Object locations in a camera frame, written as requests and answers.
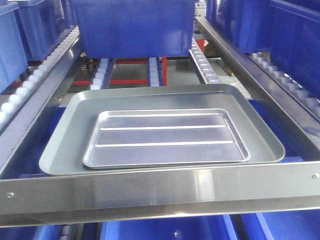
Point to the large grey plastic tray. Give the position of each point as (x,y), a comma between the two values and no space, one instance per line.
(65,150)

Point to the red metal cart frame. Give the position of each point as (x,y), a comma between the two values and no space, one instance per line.
(127,72)

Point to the steel left divider rail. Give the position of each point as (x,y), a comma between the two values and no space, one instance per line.
(28,124)

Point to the large blue bin on shelf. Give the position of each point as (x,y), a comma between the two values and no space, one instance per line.
(135,28)

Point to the centre white roller track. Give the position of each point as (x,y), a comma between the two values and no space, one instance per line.
(155,72)

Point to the right white roller track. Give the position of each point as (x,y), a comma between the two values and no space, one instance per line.
(203,68)

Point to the silver ribbed metal tray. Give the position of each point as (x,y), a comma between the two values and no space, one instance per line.
(126,139)

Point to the white roller track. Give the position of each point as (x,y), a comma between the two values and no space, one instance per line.
(155,72)
(203,68)
(102,77)

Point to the steel front shelf rail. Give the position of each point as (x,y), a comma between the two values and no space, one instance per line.
(160,193)

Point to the far left roller track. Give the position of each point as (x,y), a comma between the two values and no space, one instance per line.
(38,76)

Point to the steel divider rail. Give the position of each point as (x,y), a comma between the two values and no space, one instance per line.
(28,124)
(295,122)

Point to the steel right divider rail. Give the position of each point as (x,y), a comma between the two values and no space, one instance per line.
(295,122)

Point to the left white roller track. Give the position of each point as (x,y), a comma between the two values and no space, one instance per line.
(102,77)

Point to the far right roller track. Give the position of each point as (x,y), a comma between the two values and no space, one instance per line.
(299,93)

